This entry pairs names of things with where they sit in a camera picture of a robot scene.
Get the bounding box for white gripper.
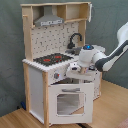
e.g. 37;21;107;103
66;62;95;81

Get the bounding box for white oven door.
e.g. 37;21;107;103
49;83;94;124

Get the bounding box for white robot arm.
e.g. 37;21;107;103
66;22;128;81

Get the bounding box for wooden toy kitchen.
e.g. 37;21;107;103
20;1;106;128

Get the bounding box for white cupboard door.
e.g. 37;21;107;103
93;72;102;100

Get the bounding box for grey toy sink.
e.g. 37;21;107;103
65;47;82;55

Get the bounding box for red left stove knob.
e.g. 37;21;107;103
54;73;60;79

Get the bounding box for black toy faucet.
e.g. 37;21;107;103
67;33;82;49

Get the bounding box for black toy stovetop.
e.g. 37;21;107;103
34;53;71;67

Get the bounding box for grey range hood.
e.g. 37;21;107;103
34;5;64;27

